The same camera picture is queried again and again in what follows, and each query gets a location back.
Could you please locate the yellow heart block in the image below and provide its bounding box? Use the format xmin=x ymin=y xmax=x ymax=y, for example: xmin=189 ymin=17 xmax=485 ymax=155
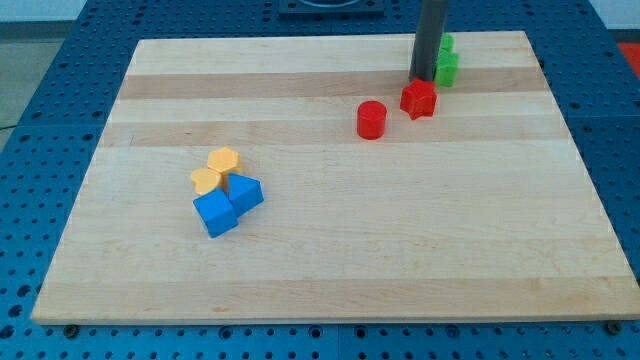
xmin=190 ymin=168 xmax=222 ymax=195

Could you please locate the blue triangle block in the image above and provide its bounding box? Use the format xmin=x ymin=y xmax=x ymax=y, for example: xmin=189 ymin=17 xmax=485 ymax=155
xmin=228 ymin=173 xmax=264 ymax=217

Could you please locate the green star block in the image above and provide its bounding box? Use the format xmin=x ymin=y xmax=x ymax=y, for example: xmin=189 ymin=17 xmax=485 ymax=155
xmin=434 ymin=50 xmax=459 ymax=87

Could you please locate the red cylinder block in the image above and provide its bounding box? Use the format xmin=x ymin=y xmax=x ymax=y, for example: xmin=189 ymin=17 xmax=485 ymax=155
xmin=356 ymin=100 xmax=387 ymax=140

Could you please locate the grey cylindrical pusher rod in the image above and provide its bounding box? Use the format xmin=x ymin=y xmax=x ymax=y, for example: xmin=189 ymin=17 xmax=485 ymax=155
xmin=409 ymin=0 xmax=450 ymax=82

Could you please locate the red star block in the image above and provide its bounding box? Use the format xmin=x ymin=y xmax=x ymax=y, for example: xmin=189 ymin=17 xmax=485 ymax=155
xmin=400 ymin=78 xmax=438 ymax=120

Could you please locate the light wooden board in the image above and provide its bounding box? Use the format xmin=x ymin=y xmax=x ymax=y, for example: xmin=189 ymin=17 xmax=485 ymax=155
xmin=32 ymin=31 xmax=639 ymax=325

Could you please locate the green block behind rod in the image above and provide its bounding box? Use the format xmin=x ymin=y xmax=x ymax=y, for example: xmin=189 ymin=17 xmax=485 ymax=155
xmin=440 ymin=33 xmax=455 ymax=52

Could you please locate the blue cube block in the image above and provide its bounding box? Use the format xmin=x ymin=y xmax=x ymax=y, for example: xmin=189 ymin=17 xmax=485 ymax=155
xmin=193 ymin=189 xmax=239 ymax=238

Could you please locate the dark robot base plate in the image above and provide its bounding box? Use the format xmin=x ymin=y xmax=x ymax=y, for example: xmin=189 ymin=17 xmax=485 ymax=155
xmin=278 ymin=0 xmax=385 ymax=16

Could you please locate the yellow hexagon block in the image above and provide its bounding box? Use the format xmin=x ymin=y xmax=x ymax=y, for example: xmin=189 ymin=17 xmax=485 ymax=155
xmin=207 ymin=147 xmax=243 ymax=175

